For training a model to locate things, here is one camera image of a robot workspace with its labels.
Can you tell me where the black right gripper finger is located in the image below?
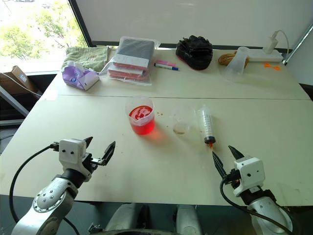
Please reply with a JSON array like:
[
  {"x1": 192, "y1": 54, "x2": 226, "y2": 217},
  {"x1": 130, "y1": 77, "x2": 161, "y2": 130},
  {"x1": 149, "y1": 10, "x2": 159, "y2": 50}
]
[
  {"x1": 227, "y1": 145, "x2": 246, "y2": 162},
  {"x1": 211, "y1": 151, "x2": 227, "y2": 178}
]

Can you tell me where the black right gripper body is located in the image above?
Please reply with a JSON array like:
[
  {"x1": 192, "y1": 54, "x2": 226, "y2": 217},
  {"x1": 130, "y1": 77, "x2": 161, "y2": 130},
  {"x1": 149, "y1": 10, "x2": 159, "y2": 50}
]
[{"x1": 221, "y1": 168, "x2": 243, "y2": 189}]

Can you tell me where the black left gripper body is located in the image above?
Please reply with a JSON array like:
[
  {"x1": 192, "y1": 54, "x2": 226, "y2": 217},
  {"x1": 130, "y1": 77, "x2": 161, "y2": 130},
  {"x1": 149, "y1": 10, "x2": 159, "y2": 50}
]
[{"x1": 82, "y1": 152, "x2": 105, "y2": 181}]

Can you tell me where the clear plastic syringe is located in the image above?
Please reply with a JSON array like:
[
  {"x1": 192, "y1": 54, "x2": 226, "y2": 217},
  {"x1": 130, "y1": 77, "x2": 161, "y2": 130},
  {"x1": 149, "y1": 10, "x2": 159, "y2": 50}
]
[{"x1": 197, "y1": 104, "x2": 217, "y2": 154}]

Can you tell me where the beaker with red liquid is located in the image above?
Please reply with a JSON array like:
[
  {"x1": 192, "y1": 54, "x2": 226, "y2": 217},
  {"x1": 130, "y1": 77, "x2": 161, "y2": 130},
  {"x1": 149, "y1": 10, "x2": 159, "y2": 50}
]
[{"x1": 125, "y1": 95, "x2": 157, "y2": 136}]

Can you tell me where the small clear plastic cup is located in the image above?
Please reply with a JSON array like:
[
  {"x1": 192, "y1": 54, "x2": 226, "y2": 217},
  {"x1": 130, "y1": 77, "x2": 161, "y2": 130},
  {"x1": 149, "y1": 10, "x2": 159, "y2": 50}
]
[{"x1": 171, "y1": 104, "x2": 197, "y2": 136}]

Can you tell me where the tall clear plastic cup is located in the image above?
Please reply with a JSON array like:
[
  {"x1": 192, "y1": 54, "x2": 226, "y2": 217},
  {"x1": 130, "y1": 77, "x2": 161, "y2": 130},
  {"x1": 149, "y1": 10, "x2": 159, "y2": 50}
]
[{"x1": 223, "y1": 46, "x2": 251, "y2": 79}]

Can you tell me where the silver rounded body shell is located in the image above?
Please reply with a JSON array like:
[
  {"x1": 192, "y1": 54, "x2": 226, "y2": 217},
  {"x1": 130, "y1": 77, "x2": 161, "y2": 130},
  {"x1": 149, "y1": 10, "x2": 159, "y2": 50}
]
[
  {"x1": 175, "y1": 204, "x2": 204, "y2": 235},
  {"x1": 104, "y1": 202, "x2": 147, "y2": 233}
]

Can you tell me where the purple tissue pack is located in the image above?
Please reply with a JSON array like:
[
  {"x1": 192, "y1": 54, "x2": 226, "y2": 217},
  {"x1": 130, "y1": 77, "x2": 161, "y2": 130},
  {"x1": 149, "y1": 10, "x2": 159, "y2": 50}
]
[{"x1": 61, "y1": 60, "x2": 101, "y2": 92}]

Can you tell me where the red edged book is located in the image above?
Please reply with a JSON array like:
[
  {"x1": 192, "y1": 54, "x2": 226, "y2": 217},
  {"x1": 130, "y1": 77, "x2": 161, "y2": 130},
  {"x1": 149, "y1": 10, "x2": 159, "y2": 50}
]
[{"x1": 107, "y1": 62, "x2": 147, "y2": 80}]

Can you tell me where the green towel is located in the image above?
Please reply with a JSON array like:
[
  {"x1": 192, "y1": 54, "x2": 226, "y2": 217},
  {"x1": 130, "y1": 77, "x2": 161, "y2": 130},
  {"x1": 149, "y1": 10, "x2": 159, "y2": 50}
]
[{"x1": 64, "y1": 46, "x2": 110, "y2": 73}]

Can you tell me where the clear plastic zip bag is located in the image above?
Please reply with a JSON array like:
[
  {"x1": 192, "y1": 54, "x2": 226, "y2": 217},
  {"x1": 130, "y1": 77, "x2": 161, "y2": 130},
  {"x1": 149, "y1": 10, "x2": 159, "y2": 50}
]
[{"x1": 98, "y1": 36, "x2": 161, "y2": 87}]

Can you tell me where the brown cardboard box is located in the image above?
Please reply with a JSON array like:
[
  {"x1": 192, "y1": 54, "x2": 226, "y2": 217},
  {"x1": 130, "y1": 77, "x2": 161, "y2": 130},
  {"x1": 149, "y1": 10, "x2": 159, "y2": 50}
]
[{"x1": 0, "y1": 65, "x2": 44, "y2": 97}]

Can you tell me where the white power strip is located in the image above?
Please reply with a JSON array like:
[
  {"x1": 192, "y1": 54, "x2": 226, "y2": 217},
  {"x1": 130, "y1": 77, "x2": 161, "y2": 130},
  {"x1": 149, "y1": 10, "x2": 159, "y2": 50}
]
[{"x1": 245, "y1": 48, "x2": 285, "y2": 63}]

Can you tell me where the grey cover notebook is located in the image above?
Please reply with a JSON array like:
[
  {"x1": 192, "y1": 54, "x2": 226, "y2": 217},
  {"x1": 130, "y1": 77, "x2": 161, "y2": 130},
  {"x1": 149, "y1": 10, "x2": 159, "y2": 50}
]
[{"x1": 113, "y1": 39, "x2": 156, "y2": 71}]

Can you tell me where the white marker with blue cap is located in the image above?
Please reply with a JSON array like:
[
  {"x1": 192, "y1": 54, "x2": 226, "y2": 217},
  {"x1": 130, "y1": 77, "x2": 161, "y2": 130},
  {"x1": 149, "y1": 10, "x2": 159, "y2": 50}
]
[{"x1": 154, "y1": 63, "x2": 180, "y2": 72}]

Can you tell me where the pink marker pen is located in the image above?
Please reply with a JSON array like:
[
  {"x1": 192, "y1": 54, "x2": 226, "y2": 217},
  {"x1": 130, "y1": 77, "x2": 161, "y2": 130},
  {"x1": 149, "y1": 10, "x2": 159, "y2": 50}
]
[{"x1": 156, "y1": 59, "x2": 177, "y2": 67}]

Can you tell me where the black gloves pile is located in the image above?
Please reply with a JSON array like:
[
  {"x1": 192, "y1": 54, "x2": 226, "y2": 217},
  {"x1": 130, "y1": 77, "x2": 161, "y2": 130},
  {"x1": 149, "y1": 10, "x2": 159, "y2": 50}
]
[{"x1": 175, "y1": 35, "x2": 214, "y2": 72}]

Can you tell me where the white plug-in charger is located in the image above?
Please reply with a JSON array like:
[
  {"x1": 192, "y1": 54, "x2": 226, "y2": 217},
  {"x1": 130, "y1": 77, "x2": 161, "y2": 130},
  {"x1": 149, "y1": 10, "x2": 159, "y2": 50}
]
[{"x1": 262, "y1": 30, "x2": 280, "y2": 54}]

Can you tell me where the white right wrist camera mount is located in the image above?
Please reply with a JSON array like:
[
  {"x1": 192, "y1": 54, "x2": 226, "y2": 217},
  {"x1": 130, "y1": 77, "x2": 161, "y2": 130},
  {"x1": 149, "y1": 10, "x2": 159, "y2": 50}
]
[{"x1": 233, "y1": 156, "x2": 266, "y2": 197}]

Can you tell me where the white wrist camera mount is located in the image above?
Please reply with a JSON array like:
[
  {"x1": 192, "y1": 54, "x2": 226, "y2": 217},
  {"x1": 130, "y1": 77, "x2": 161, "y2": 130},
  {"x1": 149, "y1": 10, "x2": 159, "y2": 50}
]
[
  {"x1": 58, "y1": 139, "x2": 87, "y2": 171},
  {"x1": 233, "y1": 156, "x2": 266, "y2": 197}
]

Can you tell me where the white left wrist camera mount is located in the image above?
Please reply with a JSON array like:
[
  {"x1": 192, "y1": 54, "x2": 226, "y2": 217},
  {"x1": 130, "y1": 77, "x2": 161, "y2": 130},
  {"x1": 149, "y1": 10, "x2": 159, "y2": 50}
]
[{"x1": 58, "y1": 139, "x2": 87, "y2": 171}]

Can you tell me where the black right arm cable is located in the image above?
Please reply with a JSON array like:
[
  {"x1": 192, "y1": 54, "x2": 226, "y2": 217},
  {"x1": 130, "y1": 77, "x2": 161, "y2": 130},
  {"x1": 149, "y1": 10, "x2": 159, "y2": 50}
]
[{"x1": 219, "y1": 178, "x2": 291, "y2": 235}]

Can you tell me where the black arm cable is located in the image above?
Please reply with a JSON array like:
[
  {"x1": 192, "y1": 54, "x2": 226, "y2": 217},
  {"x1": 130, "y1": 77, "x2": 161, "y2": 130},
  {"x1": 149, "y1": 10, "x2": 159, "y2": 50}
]
[
  {"x1": 9, "y1": 143, "x2": 81, "y2": 235},
  {"x1": 219, "y1": 178, "x2": 291, "y2": 235}
]

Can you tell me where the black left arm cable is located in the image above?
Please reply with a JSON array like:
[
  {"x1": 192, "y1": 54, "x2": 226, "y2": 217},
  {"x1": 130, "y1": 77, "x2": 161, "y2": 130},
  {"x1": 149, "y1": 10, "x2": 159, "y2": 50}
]
[{"x1": 9, "y1": 143, "x2": 81, "y2": 235}]

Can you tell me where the grey metal frame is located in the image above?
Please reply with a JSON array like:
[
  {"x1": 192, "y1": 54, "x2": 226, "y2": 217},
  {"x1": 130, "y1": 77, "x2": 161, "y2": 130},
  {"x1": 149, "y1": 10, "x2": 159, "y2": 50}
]
[{"x1": 0, "y1": 85, "x2": 30, "y2": 127}]

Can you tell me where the brown rope coil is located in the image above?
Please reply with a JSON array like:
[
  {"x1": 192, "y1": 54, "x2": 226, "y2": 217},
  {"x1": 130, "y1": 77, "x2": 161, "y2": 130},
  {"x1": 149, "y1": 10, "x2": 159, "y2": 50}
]
[{"x1": 218, "y1": 50, "x2": 250, "y2": 67}]

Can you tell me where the black window frame post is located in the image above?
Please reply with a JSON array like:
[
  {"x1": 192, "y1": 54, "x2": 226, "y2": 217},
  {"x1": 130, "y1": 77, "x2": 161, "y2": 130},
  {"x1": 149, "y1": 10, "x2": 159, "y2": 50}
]
[{"x1": 67, "y1": 0, "x2": 95, "y2": 47}]

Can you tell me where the white charger cable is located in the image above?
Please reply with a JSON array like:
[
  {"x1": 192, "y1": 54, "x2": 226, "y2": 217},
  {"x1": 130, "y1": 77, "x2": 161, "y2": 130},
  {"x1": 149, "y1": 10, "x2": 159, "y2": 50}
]
[{"x1": 275, "y1": 29, "x2": 291, "y2": 66}]

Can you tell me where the silver metal wall rail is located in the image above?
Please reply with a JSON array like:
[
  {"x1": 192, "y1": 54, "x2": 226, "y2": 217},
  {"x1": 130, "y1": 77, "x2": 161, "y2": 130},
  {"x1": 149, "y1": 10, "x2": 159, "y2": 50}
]
[{"x1": 284, "y1": 21, "x2": 313, "y2": 66}]

